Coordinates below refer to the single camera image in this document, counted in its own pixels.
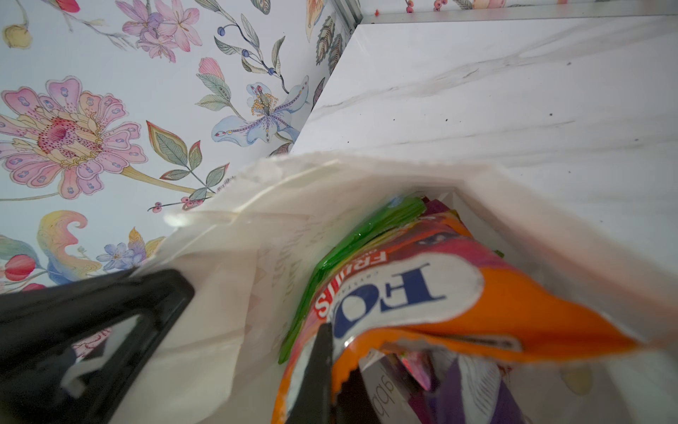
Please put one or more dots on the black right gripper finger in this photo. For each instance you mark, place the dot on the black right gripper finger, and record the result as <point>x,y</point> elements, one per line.
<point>316,403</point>

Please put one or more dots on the orange Fox's fruits candy bag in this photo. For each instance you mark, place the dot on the orange Fox's fruits candy bag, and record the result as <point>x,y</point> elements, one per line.
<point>430,286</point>

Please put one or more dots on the white paper gift bag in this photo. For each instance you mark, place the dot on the white paper gift bag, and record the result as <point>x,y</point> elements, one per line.
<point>250,253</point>

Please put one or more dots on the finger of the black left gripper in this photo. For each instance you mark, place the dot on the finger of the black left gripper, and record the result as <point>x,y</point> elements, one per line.
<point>70,353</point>

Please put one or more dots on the purple Fox's berries candy bag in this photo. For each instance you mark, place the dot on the purple Fox's berries candy bag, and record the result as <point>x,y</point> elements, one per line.
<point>455,388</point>

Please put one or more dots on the magenta purple snack bag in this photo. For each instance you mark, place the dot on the magenta purple snack bag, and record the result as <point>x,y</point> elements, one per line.
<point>434,207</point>

